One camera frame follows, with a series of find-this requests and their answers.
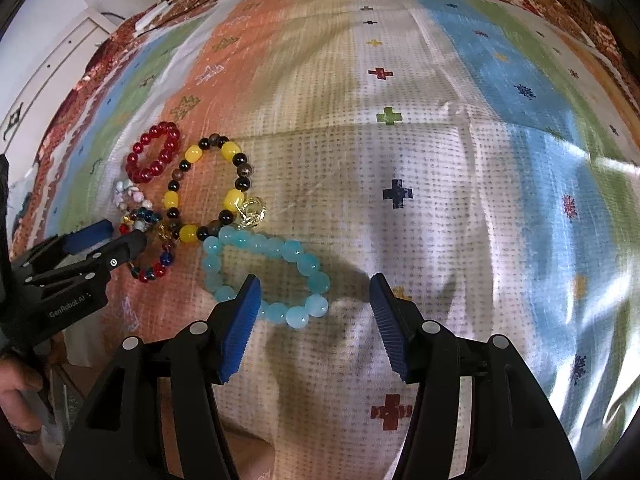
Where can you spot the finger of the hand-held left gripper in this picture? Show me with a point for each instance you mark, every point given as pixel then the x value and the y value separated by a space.
pixel 127 247
pixel 92 235

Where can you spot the gold earring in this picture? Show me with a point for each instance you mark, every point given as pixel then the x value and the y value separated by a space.
pixel 252 210

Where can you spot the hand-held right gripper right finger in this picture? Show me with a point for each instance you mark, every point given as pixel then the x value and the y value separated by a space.
pixel 392 330

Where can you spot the white headboard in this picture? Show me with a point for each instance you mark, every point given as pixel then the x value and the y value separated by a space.
pixel 50 70

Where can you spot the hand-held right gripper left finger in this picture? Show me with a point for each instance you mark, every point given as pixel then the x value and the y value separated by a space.
pixel 242 330

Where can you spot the small gold pendant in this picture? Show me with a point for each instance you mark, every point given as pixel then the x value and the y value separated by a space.
pixel 166 232

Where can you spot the person's left hand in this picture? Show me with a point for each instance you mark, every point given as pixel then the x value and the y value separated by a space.
pixel 20 375

